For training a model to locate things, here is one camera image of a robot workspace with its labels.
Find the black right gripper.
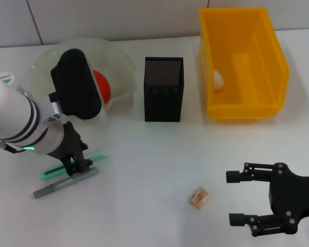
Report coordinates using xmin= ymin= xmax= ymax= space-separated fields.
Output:
xmin=226 ymin=162 xmax=309 ymax=237

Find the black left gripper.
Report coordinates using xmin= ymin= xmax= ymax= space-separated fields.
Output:
xmin=45 ymin=120 xmax=94 ymax=177

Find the green utility knife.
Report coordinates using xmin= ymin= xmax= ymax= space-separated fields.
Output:
xmin=39 ymin=148 xmax=110 ymax=181

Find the silver marker pen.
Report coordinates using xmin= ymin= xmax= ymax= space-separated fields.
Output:
xmin=32 ymin=168 xmax=99 ymax=199

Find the small beige eraser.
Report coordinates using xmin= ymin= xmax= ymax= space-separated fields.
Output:
xmin=188 ymin=186 xmax=211 ymax=209

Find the red pomegranate toy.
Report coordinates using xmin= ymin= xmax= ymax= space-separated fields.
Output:
xmin=92 ymin=69 xmax=111 ymax=104

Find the clear green-label water bottle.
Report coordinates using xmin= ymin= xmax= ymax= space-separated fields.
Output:
xmin=0 ymin=72 xmax=32 ymax=99

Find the white paper ball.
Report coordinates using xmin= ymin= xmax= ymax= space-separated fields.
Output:
xmin=213 ymin=69 xmax=226 ymax=91

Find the green glass fruit plate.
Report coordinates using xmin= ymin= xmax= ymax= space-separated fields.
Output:
xmin=28 ymin=37 xmax=137 ymax=127

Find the black mesh pen holder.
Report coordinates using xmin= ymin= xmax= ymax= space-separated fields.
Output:
xmin=143 ymin=56 xmax=185 ymax=122

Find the yellow plastic bin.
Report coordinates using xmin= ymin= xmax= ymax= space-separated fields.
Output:
xmin=198 ymin=7 xmax=291 ymax=121

